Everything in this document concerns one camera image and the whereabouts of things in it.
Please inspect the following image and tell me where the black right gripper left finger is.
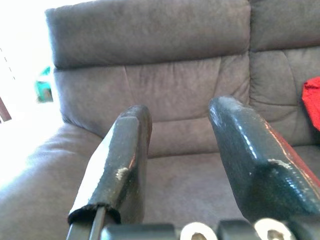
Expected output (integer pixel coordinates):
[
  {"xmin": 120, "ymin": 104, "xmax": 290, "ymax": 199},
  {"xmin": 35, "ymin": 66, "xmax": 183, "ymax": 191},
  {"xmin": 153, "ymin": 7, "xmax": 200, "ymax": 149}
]
[{"xmin": 66, "ymin": 104, "xmax": 153, "ymax": 240}]

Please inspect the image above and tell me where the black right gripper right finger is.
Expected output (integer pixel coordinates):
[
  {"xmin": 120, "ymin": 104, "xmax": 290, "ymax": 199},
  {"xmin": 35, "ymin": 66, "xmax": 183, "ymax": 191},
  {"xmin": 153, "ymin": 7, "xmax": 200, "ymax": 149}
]
[{"xmin": 207, "ymin": 95, "xmax": 320, "ymax": 223}]

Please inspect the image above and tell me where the grey-brown suede sofa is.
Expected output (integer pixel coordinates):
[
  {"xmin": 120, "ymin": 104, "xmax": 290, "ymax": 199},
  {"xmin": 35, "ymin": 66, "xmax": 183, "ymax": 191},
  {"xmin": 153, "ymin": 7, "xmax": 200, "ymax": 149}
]
[{"xmin": 0, "ymin": 0, "xmax": 320, "ymax": 240}]

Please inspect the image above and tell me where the red cushion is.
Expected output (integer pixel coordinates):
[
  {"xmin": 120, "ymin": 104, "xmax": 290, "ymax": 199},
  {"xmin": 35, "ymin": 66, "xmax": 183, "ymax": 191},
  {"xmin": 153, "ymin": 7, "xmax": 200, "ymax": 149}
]
[{"xmin": 301, "ymin": 76, "xmax": 320, "ymax": 132}]

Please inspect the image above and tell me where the teal plastic container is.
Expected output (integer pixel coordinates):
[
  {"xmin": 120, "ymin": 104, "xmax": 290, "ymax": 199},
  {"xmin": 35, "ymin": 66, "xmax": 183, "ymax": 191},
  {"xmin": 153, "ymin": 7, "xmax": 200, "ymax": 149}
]
[{"xmin": 34, "ymin": 66, "xmax": 55, "ymax": 103}]

